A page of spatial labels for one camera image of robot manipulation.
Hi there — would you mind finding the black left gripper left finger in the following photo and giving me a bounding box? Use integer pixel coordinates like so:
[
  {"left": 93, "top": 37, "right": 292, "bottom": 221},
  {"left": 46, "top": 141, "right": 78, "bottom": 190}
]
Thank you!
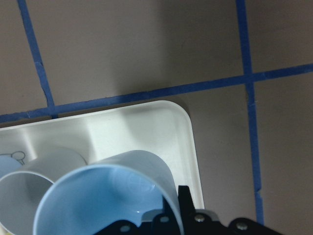
[{"left": 95, "top": 197, "right": 176, "bottom": 235}]

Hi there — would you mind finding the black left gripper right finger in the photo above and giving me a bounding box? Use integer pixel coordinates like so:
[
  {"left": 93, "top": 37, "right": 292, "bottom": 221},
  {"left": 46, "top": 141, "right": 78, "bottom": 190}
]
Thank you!
[{"left": 178, "top": 186, "right": 279, "bottom": 235}]

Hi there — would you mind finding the light blue plastic cup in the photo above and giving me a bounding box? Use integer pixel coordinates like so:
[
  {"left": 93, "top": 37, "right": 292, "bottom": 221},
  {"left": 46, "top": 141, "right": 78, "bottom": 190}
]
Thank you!
[{"left": 33, "top": 150, "right": 184, "bottom": 235}]

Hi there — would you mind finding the grey plastic cup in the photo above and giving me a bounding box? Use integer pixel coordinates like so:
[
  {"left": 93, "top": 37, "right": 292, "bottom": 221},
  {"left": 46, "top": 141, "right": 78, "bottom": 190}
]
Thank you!
[{"left": 0, "top": 148, "right": 86, "bottom": 235}]

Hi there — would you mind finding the cream plastic tray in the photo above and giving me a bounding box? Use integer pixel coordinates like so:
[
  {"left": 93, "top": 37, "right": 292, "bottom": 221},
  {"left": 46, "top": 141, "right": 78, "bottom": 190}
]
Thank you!
[{"left": 0, "top": 101, "right": 204, "bottom": 209}]

